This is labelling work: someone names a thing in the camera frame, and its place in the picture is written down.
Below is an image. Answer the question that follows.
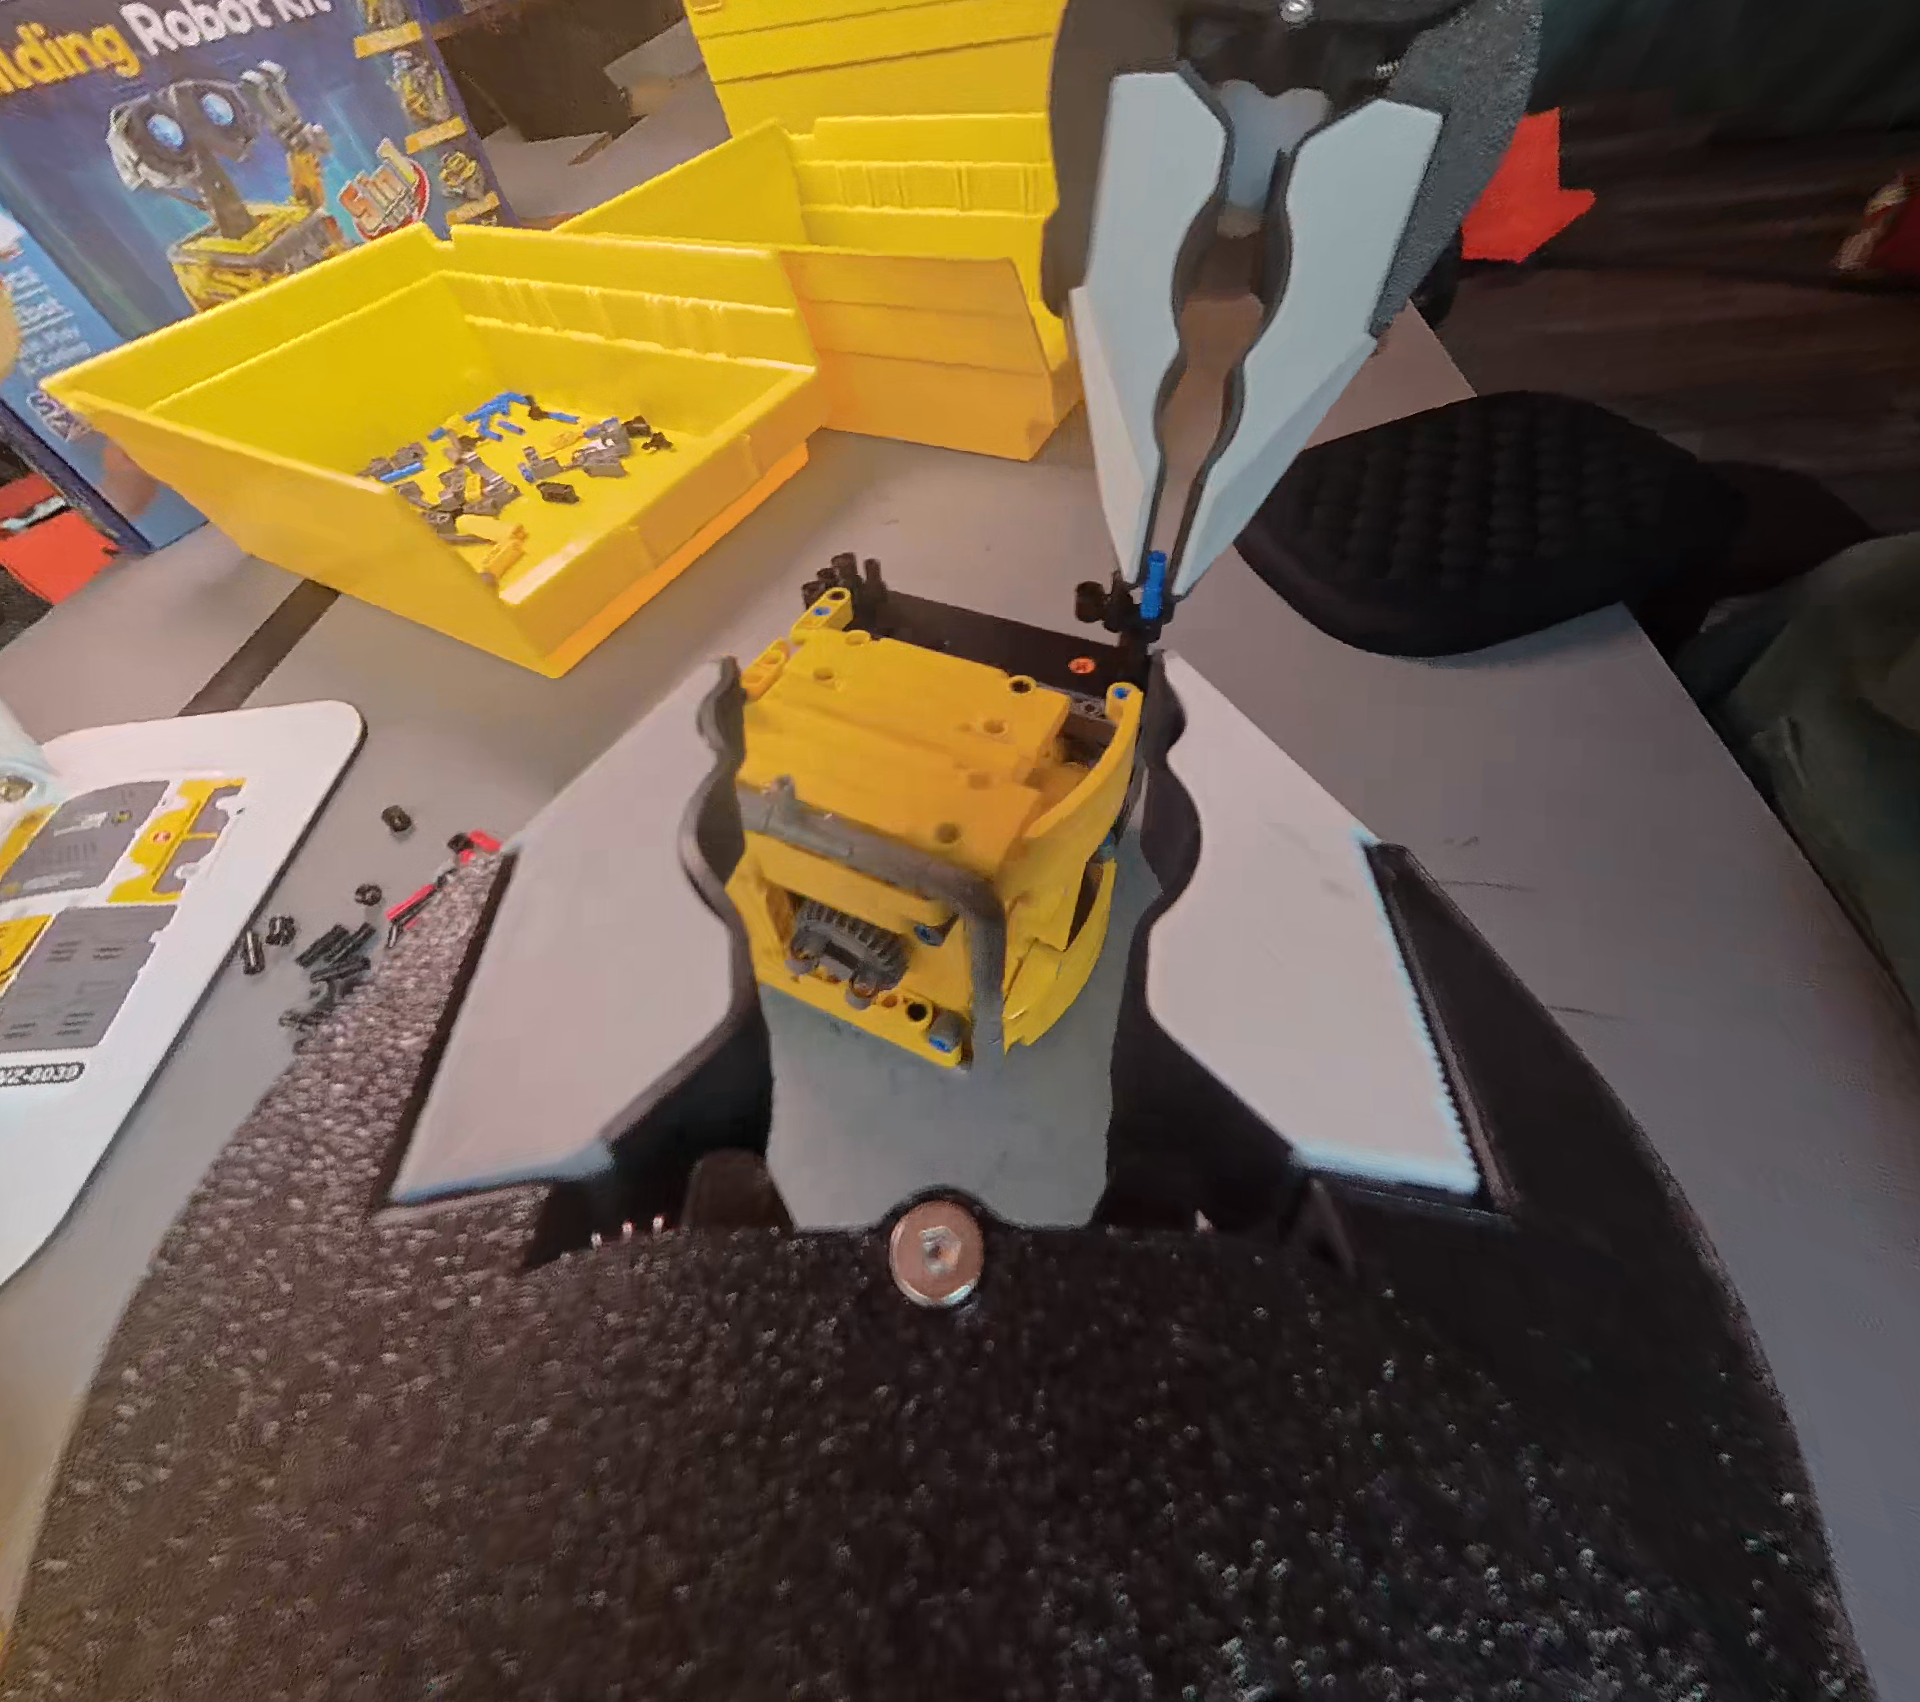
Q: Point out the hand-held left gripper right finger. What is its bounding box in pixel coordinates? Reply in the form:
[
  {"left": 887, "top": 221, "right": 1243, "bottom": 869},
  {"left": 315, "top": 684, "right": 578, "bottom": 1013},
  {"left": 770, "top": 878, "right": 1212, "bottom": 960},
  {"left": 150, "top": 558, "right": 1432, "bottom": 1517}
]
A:
[{"left": 1109, "top": 657, "right": 1487, "bottom": 1198}]

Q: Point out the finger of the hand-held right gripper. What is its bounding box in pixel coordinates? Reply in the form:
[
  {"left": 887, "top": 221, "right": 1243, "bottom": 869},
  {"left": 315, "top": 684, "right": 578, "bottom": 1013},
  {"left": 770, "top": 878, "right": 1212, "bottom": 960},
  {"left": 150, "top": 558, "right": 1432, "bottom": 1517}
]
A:
[
  {"left": 1165, "top": 101, "right": 1448, "bottom": 611},
  {"left": 1063, "top": 71, "right": 1235, "bottom": 587}
]

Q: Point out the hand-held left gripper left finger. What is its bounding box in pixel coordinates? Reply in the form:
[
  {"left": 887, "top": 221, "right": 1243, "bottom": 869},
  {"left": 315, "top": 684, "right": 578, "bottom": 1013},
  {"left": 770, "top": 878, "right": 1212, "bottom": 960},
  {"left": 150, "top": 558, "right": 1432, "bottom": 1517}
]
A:
[{"left": 389, "top": 658, "right": 770, "bottom": 1206}]

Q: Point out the black lego connector assembly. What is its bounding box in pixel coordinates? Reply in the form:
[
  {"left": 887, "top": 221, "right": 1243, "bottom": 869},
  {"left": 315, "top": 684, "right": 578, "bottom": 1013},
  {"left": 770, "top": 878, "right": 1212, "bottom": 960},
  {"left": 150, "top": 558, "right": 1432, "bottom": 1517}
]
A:
[{"left": 1074, "top": 550, "right": 1176, "bottom": 646}]

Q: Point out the yellow lego vehicle model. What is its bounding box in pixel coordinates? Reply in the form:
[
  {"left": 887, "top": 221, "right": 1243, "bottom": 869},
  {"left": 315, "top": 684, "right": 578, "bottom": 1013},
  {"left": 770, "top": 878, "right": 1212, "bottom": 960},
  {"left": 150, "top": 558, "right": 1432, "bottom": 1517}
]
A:
[{"left": 724, "top": 550, "right": 1159, "bottom": 1075}]

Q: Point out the pile of small lego pins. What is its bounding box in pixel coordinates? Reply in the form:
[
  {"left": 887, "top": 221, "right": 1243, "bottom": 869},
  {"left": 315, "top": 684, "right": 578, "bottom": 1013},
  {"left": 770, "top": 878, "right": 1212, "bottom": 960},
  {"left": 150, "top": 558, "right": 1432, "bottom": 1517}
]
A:
[{"left": 236, "top": 824, "right": 507, "bottom": 1040}]

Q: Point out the lego sticker sheet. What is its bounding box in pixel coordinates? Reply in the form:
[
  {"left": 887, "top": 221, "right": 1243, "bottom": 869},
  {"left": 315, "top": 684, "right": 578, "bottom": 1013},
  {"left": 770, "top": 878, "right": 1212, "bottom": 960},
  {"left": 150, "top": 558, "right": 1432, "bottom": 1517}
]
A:
[{"left": 0, "top": 768, "right": 252, "bottom": 1100}]

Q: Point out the pile of mixed lego parts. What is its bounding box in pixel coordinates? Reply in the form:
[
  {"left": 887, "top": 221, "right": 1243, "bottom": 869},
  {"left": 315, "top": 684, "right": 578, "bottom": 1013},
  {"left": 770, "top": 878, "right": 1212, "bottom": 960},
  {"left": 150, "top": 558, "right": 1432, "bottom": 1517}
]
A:
[{"left": 353, "top": 389, "right": 677, "bottom": 582}]

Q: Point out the red plastic chair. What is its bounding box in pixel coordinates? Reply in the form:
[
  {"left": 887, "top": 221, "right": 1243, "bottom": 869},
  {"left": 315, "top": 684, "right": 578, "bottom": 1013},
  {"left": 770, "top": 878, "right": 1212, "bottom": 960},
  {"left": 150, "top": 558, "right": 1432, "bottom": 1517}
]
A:
[{"left": 1458, "top": 109, "right": 1598, "bottom": 268}]

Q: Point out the yellow plastic bin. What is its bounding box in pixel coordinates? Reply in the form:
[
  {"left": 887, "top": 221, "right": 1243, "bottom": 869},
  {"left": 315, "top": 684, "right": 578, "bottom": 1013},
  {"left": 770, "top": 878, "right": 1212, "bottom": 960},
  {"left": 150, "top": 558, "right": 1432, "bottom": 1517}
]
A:
[
  {"left": 561, "top": 118, "right": 1087, "bottom": 464},
  {"left": 673, "top": 0, "right": 1087, "bottom": 268}
]

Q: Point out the white book stand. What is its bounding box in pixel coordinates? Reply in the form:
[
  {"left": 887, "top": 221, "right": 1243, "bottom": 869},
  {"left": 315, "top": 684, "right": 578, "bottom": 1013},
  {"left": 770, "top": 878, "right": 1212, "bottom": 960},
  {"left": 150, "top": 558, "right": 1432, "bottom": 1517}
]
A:
[{"left": 0, "top": 701, "right": 371, "bottom": 1288}]

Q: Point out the yellow divided parts bin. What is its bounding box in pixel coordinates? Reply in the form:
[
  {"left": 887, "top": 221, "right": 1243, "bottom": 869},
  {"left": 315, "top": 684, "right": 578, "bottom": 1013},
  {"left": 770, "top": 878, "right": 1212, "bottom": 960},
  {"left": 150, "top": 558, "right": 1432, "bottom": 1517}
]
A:
[{"left": 43, "top": 224, "right": 828, "bottom": 684}]

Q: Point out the blue cardboard box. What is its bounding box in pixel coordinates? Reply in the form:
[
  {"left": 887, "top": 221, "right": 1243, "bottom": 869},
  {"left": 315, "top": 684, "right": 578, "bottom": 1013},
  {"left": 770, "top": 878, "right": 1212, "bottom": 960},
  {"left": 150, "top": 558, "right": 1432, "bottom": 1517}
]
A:
[{"left": 0, "top": 0, "right": 521, "bottom": 561}]

